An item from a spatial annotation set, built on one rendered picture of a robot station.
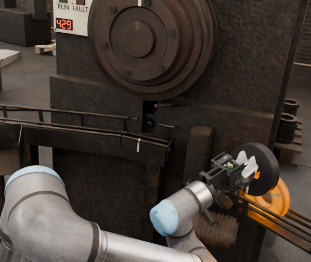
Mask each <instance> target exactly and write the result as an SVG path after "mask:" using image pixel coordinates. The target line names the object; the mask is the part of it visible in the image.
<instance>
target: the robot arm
mask: <svg viewBox="0 0 311 262"><path fill-rule="evenodd" d="M220 156H222V157H221V158H220V159H218V160H217V161H215V159H216V158H218V157H220ZM257 169H258V165H257V164H256V161H255V156H252V157H251V158H250V159H247V156H246V153H245V151H241V152H240V153H239V155H238V158H237V160H236V161H235V160H233V159H232V156H231V155H229V154H226V155H225V152H223V153H221V154H220V155H218V156H217V157H215V158H213V159H212V160H211V170H210V171H209V172H207V173H205V172H204V171H202V172H200V173H199V179H198V180H195V181H193V182H192V183H190V184H189V185H187V186H186V187H184V188H182V189H181V190H179V191H177V192H176V193H174V194H173V195H171V196H170V197H168V198H167V199H165V200H162V201H161V202H160V203H159V204H158V205H156V206H155V207H154V208H152V209H151V211H150V220H151V222H152V223H153V226H154V228H155V229H156V231H157V232H158V233H159V234H161V235H163V236H166V240H167V245H168V247H165V246H162V245H157V244H153V243H149V242H146V241H142V240H138V239H133V238H130V237H126V236H123V235H119V234H115V233H111V232H107V231H103V230H100V228H99V226H98V225H97V223H95V222H92V221H88V220H85V219H83V218H81V217H80V216H79V215H77V214H76V213H75V212H74V210H73V209H72V206H71V204H70V201H69V199H68V196H67V193H66V191H65V186H64V183H63V181H62V179H61V178H60V177H59V175H58V174H57V173H56V172H55V171H54V170H52V169H50V168H48V167H45V166H38V165H35V166H28V167H25V168H23V169H21V170H19V171H17V172H15V173H14V174H13V175H12V176H11V177H10V178H9V180H8V182H7V184H6V187H5V191H4V195H5V198H6V199H5V204H4V207H3V211H2V214H1V217H0V238H1V244H0V262H217V260H216V259H215V258H214V257H213V256H212V254H211V253H210V252H209V251H208V249H207V248H206V247H205V246H204V245H203V244H202V242H201V241H200V240H199V239H198V238H197V236H196V234H195V230H194V226H193V222H192V219H193V218H194V217H196V216H197V215H198V214H200V213H202V212H203V211H204V210H206V209H207V208H208V207H210V206H211V205H212V203H214V202H215V201H216V204H218V205H219V207H222V208H223V209H227V210H229V209H230V208H231V206H232V205H233V202H232V201H231V199H230V198H229V197H228V196H226V195H224V194H223V193H226V192H227V193H229V194H230V193H235V192H236V191H238V190H242V189H243V188H245V187H247V186H249V185H250V184H251V182H252V181H253V179H254V177H255V174H256V172H257Z"/></svg>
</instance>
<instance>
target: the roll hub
mask: <svg viewBox="0 0 311 262"><path fill-rule="evenodd" d="M143 1H144V0H141V6H138V0H116V1H115V2H114V3H113V4H112V5H111V6H113V7H116V9H117V11H116V13H115V14H111V12H110V10H109V9H110V7H111V6H110V7H109V8H108V9H107V11H106V12H105V14H104V16H103V19H102V22H101V25H100V44H101V45H102V43H103V42H105V43H107V44H108V48H107V49H103V48H102V47H101V49H102V52H103V54H104V56H105V58H106V60H107V61H108V63H109V64H110V65H111V66H112V68H113V69H114V70H115V71H117V72H118V73H119V74H120V75H122V76H124V77H125V75H124V72H125V71H126V70H129V71H130V72H131V75H130V77H126V78H128V79H130V80H135V81H148V80H152V79H154V78H157V77H159V76H160V75H162V74H163V73H165V72H166V71H168V70H169V69H170V68H171V67H172V66H173V64H174V63H175V62H176V60H177V58H178V56H179V53H180V50H181V47H182V30H181V27H180V23H179V21H178V18H177V16H176V15H175V13H174V11H173V10H172V8H171V7H170V6H169V5H168V4H167V3H166V2H164V1H163V0H151V4H150V6H145V5H144V3H143ZM170 29H173V30H175V32H176V34H175V35H174V37H171V36H169V34H168V31H169V30H170ZM158 65H161V66H163V67H164V70H163V72H158V71H157V67H158Z"/></svg>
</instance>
